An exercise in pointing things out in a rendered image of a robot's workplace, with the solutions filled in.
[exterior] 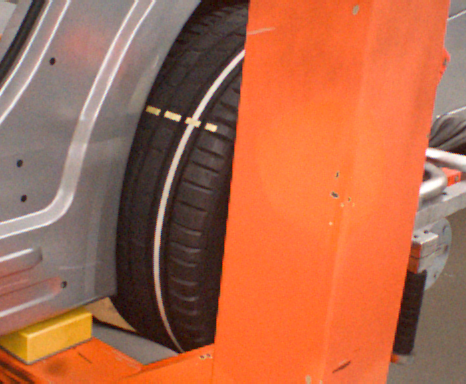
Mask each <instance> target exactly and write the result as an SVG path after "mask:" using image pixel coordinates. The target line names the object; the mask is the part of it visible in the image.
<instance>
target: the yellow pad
mask: <svg viewBox="0 0 466 384"><path fill-rule="evenodd" d="M91 323H92V313H91V312H90V311H87V310H86V309H85V308H83V307H79V308H77V309H75V310H72V311H69V312H67V313H65V314H61V315H59V316H57V317H53V318H51V319H48V320H44V321H42V322H40V323H37V324H34V325H32V326H28V327H26V328H24V329H20V330H18V331H16V332H12V333H10V334H8V335H4V336H2V337H0V348H1V349H3V350H5V352H7V353H9V354H11V355H12V356H13V357H16V358H17V359H18V360H19V361H22V362H23V363H24V364H26V365H32V364H33V363H35V362H39V361H41V360H43V359H47V358H48V357H50V356H53V355H56V354H57V353H61V352H64V351H65V350H69V349H71V348H73V347H76V346H78V345H80V344H84V343H86V342H88V341H92V338H93V336H92V333H91Z"/></svg>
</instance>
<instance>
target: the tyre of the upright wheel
mask: <svg viewBox="0 0 466 384"><path fill-rule="evenodd" d="M248 17H249V3H241V4H237V5H233V6H228V7H224V8H221V9H219V10H216V11H213V12H212V13H209V14H207V15H206V16H204V17H201V18H200V19H198V20H197V21H195V22H194V23H193V24H191V25H189V26H188V27H187V28H185V29H184V30H183V31H182V32H180V33H179V34H178V36H177V39H176V40H175V41H174V43H173V46H172V47H171V48H170V50H169V53H168V55H167V56H166V58H165V59H164V62H163V64H162V66H161V67H160V70H159V73H158V74H157V76H156V80H155V82H154V83H153V86H152V87H151V91H150V93H149V95H148V98H147V102H146V103H145V106H144V108H143V113H142V114H141V117H140V119H139V122H138V127H137V130H136V132H135V135H134V140H133V143H132V146H131V149H130V155H129V159H128V162H127V166H126V173H125V177H124V181H123V185H122V195H121V200H120V205H119V212H118V227H117V238H116V272H117V282H118V291H117V294H116V296H115V297H114V295H113V296H111V297H109V299H110V301H111V302H112V304H113V306H114V307H115V309H117V312H118V313H119V314H120V315H121V317H122V318H123V319H124V320H125V321H126V322H127V323H128V324H129V325H130V326H131V327H132V328H133V329H135V330H137V332H138V333H141V334H142V335H144V336H145V337H148V338H149V339H151V340H153V341H156V342H157V343H159V344H160V345H163V346H165V347H166V348H168V349H171V350H172V351H173V352H177V353H178V354H181V353H182V352H181V350H180V349H178V348H177V345H176V344H175V343H174V341H173V339H172V338H171V337H170V335H169V332H168V330H167V329H166V327H165V325H164V321H163V318H162V316H161V314H160V307H159V304H158V300H157V296H156V291H155V272H154V241H155V234H156V227H157V222H158V212H159V209H160V205H161V201H162V194H163V191H164V188H165V185H166V180H167V177H168V174H169V171H170V167H171V165H172V163H173V160H174V158H175V154H176V152H177V150H178V148H179V144H180V142H181V140H182V138H183V135H184V134H185V131H186V130H187V126H188V125H189V124H190V125H195V126H194V127H193V129H192V132H191V134H190V135H189V137H188V138H187V142H186V144H185V146H184V149H183V153H182V154H181V156H180V158H179V163H178V164H177V167H176V169H175V174H174V176H173V179H172V181H171V184H170V190H169V194H168V197H167V200H166V206H165V210H164V214H163V220H162V229H161V235H160V245H159V287H160V291H161V293H160V294H161V299H162V303H163V306H164V314H165V316H166V319H167V322H168V325H169V328H170V330H171V331H172V333H173V336H174V337H175V338H176V341H177V343H178V345H180V347H181V349H183V351H184V352H185V353H186V352H189V351H191V350H193V349H198V348H201V347H203V346H208V345H210V344H213V343H215V335H216V328H217V312H218V305H219V297H220V289H221V274H222V266H223V251H224V244H225V233H226V226H227V219H228V211H229V195H230V188H231V180H232V171H233V163H234V148H235V140H236V133H237V125H238V113H237V111H236V109H237V108H238V105H239V101H240V93H241V85H242V70H243V62H244V57H243V58H242V59H241V60H240V61H238V63H237V64H236V65H235V66H234V68H233V69H231V70H230V71H229V73H228V74H227V75H226V76H225V78H224V79H223V81H221V84H220V85H219V86H218V87H217V89H216V90H215V91H214V93H213V95H212V96H211V97H210V99H209V101H208V102H207V104H206V105H205V107H204V109H203V111H202V112H201V113H200V116H199V117H198V119H197V121H196V120H194V119H192V117H193V116H194V114H195V113H196V110H197V109H198V107H199V106H200V103H201V102H202V101H203V99H204V97H205V96H206V94H207V93H208V92H209V89H211V87H212V86H213V84H214V83H215V81H217V78H218V77H220V76H221V73H223V72H224V70H225V69H226V68H227V67H228V66H229V64H230V63H231V62H232V61H233V60H234V59H235V58H237V57H238V55H239V54H241V53H242V51H243V50H245V47H246V32H247V24H248Z"/></svg>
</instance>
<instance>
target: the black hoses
mask: <svg viewBox="0 0 466 384"><path fill-rule="evenodd" d="M428 147H429V148H432V149H436V150H442V151H445V152H448V153H452V154H459V155H463V156H466V116H463V115H458V116H452V115H449V114H445V115H441V116H440V117H438V119H436V121H435V123H434V124H433V125H432V128H431V129H430V133H429V142H428Z"/></svg>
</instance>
